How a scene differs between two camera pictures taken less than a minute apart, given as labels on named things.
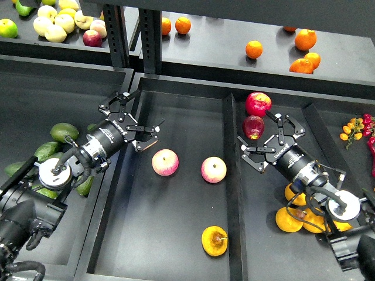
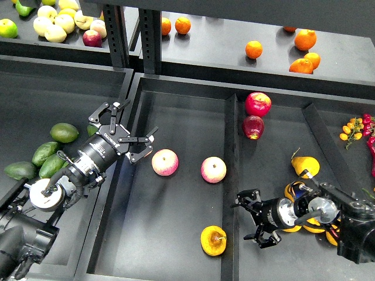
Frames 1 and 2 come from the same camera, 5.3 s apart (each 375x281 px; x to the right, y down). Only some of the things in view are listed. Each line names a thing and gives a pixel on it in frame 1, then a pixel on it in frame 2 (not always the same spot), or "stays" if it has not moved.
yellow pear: [214, 240] stays
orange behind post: [166, 26] stays
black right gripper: [282, 151] -> [275, 213]
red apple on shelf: [91, 38] stays
